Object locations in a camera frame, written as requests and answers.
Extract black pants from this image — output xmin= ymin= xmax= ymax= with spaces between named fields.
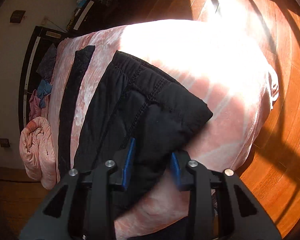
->
xmin=73 ymin=50 xmax=214 ymax=213

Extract folded pink quilt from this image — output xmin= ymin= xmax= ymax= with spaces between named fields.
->
xmin=19 ymin=116 xmax=57 ymax=190

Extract blue cloth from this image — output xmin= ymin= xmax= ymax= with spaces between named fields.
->
xmin=37 ymin=79 xmax=52 ymax=109

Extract pink floral bed blanket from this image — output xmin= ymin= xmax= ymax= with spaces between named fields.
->
xmin=47 ymin=19 xmax=280 ymax=240

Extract dark grey pillow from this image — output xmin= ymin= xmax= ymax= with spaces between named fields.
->
xmin=36 ymin=44 xmax=57 ymax=83

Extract black bed headboard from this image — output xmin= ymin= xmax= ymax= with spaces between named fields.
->
xmin=18 ymin=26 xmax=66 ymax=131

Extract wall switch plate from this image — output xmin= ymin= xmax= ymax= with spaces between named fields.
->
xmin=0 ymin=138 xmax=10 ymax=148

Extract brown wall ornament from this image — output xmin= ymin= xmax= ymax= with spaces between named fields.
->
xmin=10 ymin=10 xmax=26 ymax=24

